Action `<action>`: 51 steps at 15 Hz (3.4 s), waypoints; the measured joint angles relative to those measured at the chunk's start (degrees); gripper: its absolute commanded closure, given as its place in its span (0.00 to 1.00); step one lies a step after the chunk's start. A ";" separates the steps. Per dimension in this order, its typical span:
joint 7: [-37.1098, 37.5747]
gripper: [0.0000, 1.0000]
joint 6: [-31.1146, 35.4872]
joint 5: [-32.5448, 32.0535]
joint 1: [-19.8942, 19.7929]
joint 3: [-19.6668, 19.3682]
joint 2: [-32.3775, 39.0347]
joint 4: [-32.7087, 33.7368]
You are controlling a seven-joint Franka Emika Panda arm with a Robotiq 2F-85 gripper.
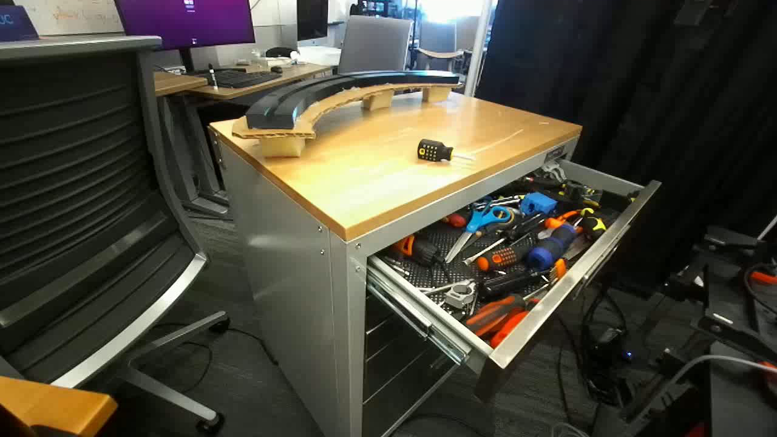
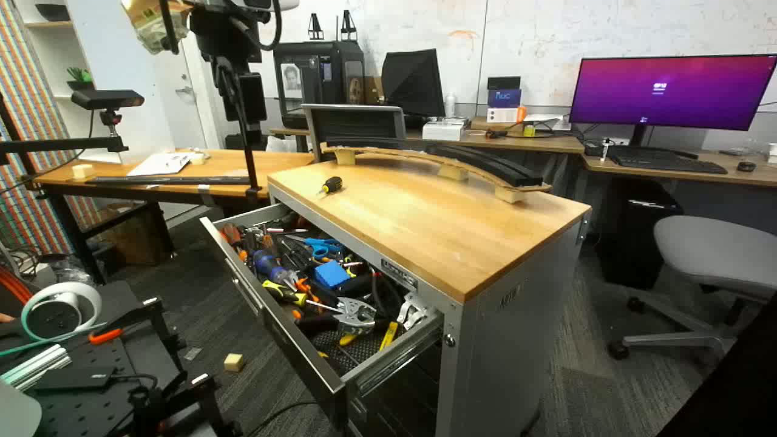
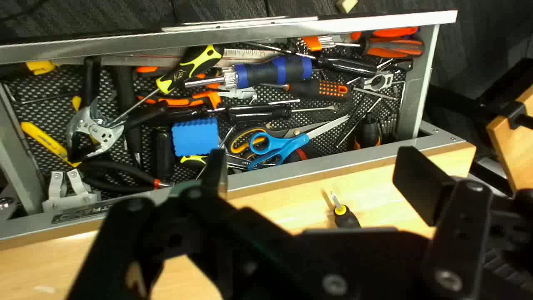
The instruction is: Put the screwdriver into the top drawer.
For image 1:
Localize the stubby black screwdriver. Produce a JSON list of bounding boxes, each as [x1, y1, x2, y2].
[[414, 136, 475, 166]]

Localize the grey cabinet with wooden top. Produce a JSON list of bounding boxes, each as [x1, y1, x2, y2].
[[205, 90, 585, 437]]

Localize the open metal tool drawer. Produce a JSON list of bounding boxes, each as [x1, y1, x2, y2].
[[364, 158, 662, 375]]

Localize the silver metal socket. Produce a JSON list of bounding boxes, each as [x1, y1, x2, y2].
[[441, 281, 480, 314]]

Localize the blue plastic block tool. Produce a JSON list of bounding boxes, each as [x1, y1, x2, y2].
[[516, 190, 561, 218]]

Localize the curved wood and black track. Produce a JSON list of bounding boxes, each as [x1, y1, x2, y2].
[[229, 69, 460, 161]]

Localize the long wooden office desk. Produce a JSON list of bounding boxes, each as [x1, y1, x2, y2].
[[151, 56, 334, 107]]

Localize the grey office chair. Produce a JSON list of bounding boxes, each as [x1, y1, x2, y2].
[[334, 12, 414, 79]]

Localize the white slanted pole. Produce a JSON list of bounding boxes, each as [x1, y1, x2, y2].
[[460, 0, 498, 99]]

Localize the yellow and black tool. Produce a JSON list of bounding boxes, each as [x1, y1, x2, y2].
[[574, 207, 609, 241]]

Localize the black keyboard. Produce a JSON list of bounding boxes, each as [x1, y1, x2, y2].
[[203, 67, 284, 90]]

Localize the dark switched-off monitor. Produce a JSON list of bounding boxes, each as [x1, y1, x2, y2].
[[294, 0, 331, 45]]

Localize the monitor with purple screen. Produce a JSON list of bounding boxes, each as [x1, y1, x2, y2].
[[114, 0, 256, 54]]

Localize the black curtain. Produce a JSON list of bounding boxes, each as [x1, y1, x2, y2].
[[472, 0, 777, 295]]

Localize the black mesh office chair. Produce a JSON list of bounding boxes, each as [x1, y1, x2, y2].
[[0, 31, 232, 436]]

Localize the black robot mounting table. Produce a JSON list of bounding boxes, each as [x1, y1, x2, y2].
[[646, 226, 777, 437]]

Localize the wooden side table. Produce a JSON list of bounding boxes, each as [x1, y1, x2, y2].
[[0, 375, 120, 437]]

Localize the small monitor with blue screen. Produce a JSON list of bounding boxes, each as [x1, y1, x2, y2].
[[0, 3, 40, 45]]

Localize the blue-handled scissors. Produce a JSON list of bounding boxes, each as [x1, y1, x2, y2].
[[441, 203, 516, 268]]

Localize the orange-handled screwdriver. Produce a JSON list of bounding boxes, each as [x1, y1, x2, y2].
[[472, 243, 529, 275]]

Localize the orange-handled pliers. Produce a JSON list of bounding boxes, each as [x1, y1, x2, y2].
[[464, 291, 531, 349]]

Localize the blue-handled screwdriver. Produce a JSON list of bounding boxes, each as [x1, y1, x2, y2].
[[522, 222, 583, 275]]

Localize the black floor cables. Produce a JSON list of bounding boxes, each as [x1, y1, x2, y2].
[[556, 288, 651, 416]]

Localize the white cable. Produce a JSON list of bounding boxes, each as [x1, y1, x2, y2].
[[639, 349, 777, 422]]

